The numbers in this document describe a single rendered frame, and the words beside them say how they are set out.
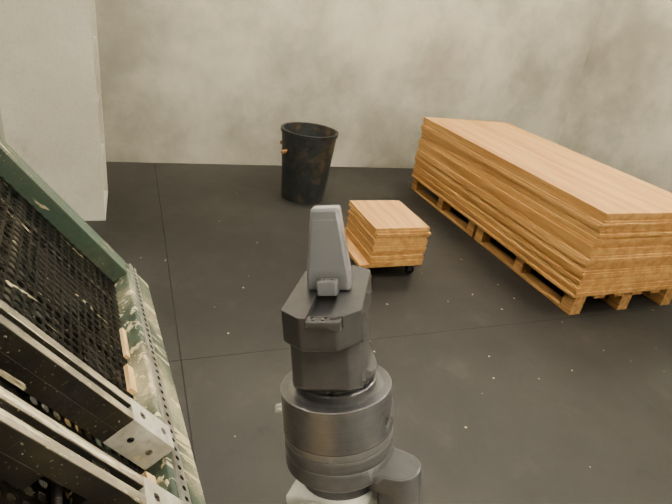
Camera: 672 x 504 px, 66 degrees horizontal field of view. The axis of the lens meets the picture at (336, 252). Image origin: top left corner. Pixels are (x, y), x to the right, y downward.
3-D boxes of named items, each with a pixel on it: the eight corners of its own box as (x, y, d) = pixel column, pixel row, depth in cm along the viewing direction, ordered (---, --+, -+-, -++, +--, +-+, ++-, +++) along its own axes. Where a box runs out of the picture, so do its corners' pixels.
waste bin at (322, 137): (336, 206, 483) (346, 138, 454) (281, 207, 464) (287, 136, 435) (319, 186, 528) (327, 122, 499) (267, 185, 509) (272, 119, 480)
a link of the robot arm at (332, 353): (393, 263, 44) (396, 389, 47) (283, 265, 45) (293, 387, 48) (388, 320, 32) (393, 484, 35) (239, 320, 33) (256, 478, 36)
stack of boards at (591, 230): (671, 305, 396) (718, 212, 361) (566, 316, 358) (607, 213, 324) (487, 188, 598) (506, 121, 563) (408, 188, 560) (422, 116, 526)
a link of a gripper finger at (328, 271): (347, 206, 37) (351, 288, 38) (303, 207, 37) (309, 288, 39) (345, 210, 35) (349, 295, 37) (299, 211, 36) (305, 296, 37)
